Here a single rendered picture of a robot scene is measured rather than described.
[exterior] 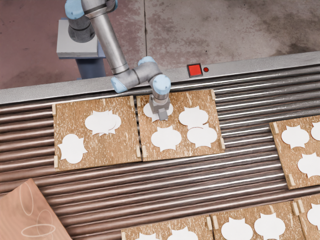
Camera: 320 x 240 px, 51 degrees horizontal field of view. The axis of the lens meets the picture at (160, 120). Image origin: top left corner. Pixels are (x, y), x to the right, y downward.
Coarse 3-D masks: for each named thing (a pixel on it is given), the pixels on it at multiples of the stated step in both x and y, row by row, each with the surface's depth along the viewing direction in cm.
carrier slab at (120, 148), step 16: (128, 96) 175; (64, 112) 169; (80, 112) 170; (112, 112) 171; (128, 112) 172; (64, 128) 166; (80, 128) 167; (128, 128) 168; (96, 144) 165; (112, 144) 165; (128, 144) 166; (64, 160) 161; (96, 160) 162; (112, 160) 162; (128, 160) 163
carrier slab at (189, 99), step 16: (144, 96) 175; (176, 96) 176; (192, 96) 177; (208, 96) 178; (176, 112) 173; (208, 112) 174; (144, 128) 169; (176, 128) 170; (144, 144) 166; (192, 144) 168; (144, 160) 163
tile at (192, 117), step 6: (186, 108) 173; (192, 108) 173; (198, 108) 174; (180, 114) 171; (186, 114) 172; (192, 114) 172; (198, 114) 172; (204, 114) 172; (180, 120) 170; (186, 120) 170; (192, 120) 170; (198, 120) 170; (204, 120) 170; (192, 126) 169; (198, 126) 169
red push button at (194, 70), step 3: (189, 66) 184; (192, 66) 184; (195, 66) 184; (198, 66) 184; (189, 69) 184; (192, 69) 184; (195, 69) 184; (198, 69) 184; (192, 72) 183; (195, 72) 183; (198, 72) 183
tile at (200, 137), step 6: (204, 126) 170; (192, 132) 169; (198, 132) 169; (204, 132) 169; (210, 132) 169; (192, 138) 168; (198, 138) 168; (204, 138) 168; (210, 138) 168; (216, 138) 168; (198, 144) 167; (204, 144) 167
